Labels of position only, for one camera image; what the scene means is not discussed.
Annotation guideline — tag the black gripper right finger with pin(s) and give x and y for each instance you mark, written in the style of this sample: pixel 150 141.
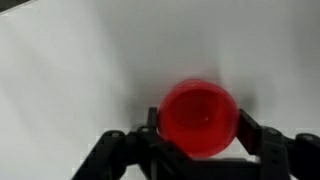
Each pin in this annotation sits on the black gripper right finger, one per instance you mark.
pixel 283 150

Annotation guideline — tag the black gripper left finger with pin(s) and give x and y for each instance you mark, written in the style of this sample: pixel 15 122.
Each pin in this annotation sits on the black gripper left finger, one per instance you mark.
pixel 133 150

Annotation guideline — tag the red plastic bowl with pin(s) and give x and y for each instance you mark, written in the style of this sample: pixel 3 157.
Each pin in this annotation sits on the red plastic bowl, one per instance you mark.
pixel 198 116

